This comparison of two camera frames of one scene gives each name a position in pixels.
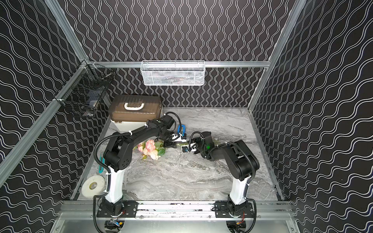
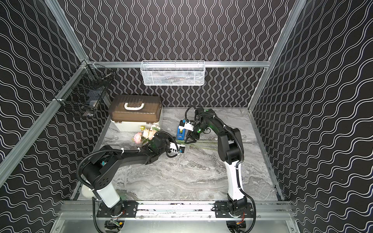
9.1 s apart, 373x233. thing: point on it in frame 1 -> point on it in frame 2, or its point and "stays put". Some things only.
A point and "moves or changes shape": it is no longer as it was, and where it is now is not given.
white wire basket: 173,73 stays put
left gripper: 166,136 -> 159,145
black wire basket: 82,93 stays put
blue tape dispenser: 181,130 stays put
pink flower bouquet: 151,148 moves or changes shape
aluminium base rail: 263,210 stays put
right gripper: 197,139 -> 190,137
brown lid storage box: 129,111 stays put
